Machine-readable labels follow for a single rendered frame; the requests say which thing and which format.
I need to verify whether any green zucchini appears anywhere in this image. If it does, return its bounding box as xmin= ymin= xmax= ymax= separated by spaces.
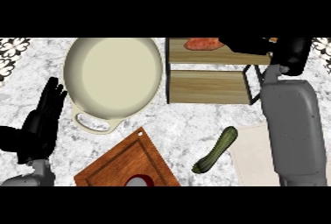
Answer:
xmin=190 ymin=125 xmax=239 ymax=175

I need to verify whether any orange sweet potato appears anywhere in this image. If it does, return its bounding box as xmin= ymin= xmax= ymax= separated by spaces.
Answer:
xmin=183 ymin=38 xmax=226 ymax=52

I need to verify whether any red-rimmed can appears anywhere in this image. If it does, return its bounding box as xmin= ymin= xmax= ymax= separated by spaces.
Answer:
xmin=122 ymin=174 xmax=153 ymax=187

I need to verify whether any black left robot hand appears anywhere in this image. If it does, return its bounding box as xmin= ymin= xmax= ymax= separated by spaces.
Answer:
xmin=0 ymin=76 xmax=67 ymax=165

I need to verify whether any cream oval pan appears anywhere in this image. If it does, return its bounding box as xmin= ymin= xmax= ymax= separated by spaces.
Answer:
xmin=61 ymin=38 xmax=163 ymax=136

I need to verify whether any brown wooden cutting board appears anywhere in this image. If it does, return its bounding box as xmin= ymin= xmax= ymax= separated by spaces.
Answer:
xmin=72 ymin=126 xmax=181 ymax=187

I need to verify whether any wooden tiered shelf black frame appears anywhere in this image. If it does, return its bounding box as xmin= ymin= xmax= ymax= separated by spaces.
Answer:
xmin=165 ymin=38 xmax=274 ymax=106

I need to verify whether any beige placemat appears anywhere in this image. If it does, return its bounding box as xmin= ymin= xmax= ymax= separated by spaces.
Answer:
xmin=227 ymin=123 xmax=331 ymax=187

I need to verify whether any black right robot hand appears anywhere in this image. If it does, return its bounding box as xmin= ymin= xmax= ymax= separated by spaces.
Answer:
xmin=218 ymin=38 xmax=313 ymax=78

